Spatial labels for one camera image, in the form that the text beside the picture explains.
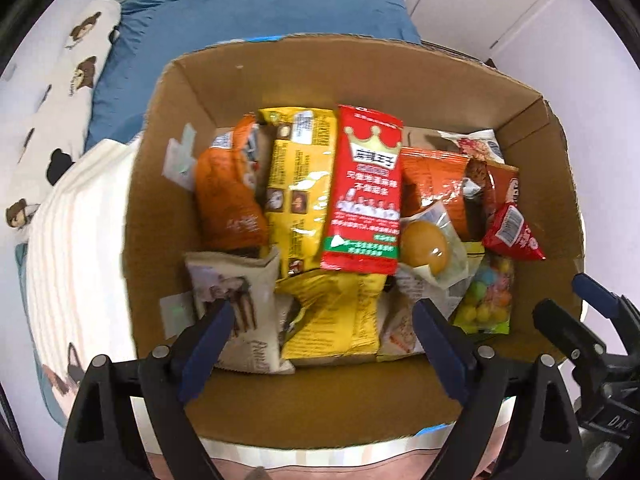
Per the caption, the white wafer stick packet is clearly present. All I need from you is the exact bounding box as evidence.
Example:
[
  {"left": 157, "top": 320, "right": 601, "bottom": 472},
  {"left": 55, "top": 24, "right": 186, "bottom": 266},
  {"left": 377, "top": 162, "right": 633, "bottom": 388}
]
[{"left": 184, "top": 246, "right": 297, "bottom": 376}]

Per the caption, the long yellow snack packet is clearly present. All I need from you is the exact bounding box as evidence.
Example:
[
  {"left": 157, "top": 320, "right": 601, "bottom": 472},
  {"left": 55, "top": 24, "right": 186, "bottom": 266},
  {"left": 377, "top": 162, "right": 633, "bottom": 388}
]
[{"left": 257, "top": 106, "right": 337, "bottom": 278}]

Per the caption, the white cabinet door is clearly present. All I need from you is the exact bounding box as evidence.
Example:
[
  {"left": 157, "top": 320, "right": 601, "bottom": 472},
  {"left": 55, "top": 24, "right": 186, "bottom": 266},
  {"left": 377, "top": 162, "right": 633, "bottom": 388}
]
[{"left": 404, "top": 0, "right": 587, "bottom": 61}]

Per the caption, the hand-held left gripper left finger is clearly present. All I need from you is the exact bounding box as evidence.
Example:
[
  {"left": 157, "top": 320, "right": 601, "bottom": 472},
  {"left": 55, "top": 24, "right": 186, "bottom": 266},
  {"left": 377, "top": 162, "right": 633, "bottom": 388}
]
[{"left": 59, "top": 301, "right": 236, "bottom": 480}]

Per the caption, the red crown print packet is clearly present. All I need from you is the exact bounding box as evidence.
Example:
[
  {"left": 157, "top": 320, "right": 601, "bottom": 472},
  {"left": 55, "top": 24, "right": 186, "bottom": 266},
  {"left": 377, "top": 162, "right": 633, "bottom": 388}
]
[{"left": 320, "top": 105, "right": 405, "bottom": 276}]

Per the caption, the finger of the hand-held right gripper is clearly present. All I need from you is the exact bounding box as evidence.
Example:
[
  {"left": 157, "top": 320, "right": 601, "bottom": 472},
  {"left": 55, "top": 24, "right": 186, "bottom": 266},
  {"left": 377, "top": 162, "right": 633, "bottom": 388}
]
[
  {"left": 571, "top": 272, "right": 640, "bottom": 358},
  {"left": 531, "top": 299, "right": 608, "bottom": 386}
]

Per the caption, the blue pillow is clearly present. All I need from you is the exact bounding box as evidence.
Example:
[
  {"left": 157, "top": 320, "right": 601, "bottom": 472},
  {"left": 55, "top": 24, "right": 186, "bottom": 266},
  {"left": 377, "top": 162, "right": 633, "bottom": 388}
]
[{"left": 85, "top": 0, "right": 422, "bottom": 152}]

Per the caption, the white bear print pillow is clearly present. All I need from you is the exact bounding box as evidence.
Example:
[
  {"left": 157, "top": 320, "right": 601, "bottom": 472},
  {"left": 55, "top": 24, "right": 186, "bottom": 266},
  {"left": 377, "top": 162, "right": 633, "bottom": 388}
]
[{"left": 0, "top": 0, "right": 122, "bottom": 232}]

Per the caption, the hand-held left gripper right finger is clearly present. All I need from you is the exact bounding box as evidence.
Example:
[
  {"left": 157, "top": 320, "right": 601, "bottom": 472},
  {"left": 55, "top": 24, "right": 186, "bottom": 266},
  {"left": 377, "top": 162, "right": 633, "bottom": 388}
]
[{"left": 411, "top": 299, "right": 587, "bottom": 480}]

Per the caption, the dark orange snack packet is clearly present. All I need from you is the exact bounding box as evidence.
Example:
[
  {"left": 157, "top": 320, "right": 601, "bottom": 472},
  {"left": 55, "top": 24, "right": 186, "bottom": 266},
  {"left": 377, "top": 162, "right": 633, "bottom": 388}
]
[{"left": 194, "top": 114, "right": 271, "bottom": 253}]

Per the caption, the white red print packet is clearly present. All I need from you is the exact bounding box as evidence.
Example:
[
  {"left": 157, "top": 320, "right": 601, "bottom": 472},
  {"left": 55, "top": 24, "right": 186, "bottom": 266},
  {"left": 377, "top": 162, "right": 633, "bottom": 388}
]
[{"left": 437, "top": 129, "right": 502, "bottom": 163}]

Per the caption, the brown orange snack packet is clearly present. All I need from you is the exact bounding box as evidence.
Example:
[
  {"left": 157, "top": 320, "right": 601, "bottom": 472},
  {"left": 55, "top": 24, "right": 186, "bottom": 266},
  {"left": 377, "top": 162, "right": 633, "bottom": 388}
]
[{"left": 462, "top": 157, "right": 521, "bottom": 243}]

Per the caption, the pale yellow snack packet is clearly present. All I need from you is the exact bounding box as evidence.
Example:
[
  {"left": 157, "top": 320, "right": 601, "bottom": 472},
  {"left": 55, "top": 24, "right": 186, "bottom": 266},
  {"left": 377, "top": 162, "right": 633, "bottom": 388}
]
[{"left": 377, "top": 287, "right": 431, "bottom": 362}]

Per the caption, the clear packet with brown egg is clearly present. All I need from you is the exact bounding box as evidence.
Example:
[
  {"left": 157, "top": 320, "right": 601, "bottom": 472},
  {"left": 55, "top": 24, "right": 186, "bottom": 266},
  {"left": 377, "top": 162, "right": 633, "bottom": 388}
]
[{"left": 397, "top": 200, "right": 471, "bottom": 306}]

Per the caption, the white striped blanket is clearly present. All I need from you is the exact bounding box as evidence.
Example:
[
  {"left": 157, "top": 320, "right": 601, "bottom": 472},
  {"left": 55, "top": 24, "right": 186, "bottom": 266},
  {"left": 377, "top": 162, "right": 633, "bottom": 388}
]
[{"left": 25, "top": 137, "right": 516, "bottom": 471}]

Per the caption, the light blue bed sheet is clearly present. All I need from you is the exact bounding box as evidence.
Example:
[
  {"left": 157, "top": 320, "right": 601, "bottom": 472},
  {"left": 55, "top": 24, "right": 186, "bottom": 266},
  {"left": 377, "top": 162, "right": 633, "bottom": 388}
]
[{"left": 15, "top": 244, "right": 67, "bottom": 427}]

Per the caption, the brown cardboard box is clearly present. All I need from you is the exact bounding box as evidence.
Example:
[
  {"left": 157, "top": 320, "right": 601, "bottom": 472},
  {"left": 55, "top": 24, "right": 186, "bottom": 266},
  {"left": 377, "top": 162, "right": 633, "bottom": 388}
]
[{"left": 122, "top": 35, "right": 586, "bottom": 448}]

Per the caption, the colourful candy packet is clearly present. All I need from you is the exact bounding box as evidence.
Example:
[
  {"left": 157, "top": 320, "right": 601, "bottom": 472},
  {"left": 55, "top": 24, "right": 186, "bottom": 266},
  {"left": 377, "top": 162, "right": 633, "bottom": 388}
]
[{"left": 452, "top": 252, "right": 516, "bottom": 336}]

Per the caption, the red triangular snack packet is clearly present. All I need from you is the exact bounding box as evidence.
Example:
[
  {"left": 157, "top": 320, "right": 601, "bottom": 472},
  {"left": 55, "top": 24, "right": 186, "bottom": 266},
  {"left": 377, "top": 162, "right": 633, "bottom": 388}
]
[{"left": 481, "top": 202, "right": 547, "bottom": 262}]

